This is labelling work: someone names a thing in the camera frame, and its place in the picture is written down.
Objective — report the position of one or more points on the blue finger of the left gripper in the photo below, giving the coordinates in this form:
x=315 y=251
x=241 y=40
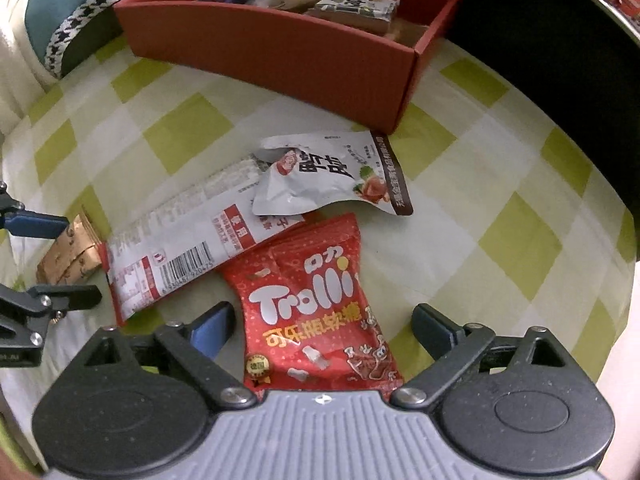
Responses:
x=65 y=298
x=33 y=224

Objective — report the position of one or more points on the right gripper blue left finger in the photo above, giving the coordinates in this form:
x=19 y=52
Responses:
x=191 y=350

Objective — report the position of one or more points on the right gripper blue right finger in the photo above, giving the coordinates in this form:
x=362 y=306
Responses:
x=455 y=349

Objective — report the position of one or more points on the long white red snack packet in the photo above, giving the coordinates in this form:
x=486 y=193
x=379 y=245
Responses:
x=189 y=235

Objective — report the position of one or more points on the red Trolli gummy bag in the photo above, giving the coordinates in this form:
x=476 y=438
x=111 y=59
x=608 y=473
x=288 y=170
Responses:
x=307 y=321

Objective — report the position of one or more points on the gold wrapped candy box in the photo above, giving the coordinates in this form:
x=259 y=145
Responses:
x=74 y=256

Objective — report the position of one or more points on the white silver nut snack pouch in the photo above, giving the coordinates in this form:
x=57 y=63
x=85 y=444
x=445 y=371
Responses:
x=308 y=171

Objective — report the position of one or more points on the teal cushion with houndstooth trim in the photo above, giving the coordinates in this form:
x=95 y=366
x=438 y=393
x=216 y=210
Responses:
x=63 y=33

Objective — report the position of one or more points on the red cardboard box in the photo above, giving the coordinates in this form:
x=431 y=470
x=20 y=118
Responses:
x=361 y=76

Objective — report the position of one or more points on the white green snack packet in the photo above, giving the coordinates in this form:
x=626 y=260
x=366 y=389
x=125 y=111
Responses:
x=374 y=16

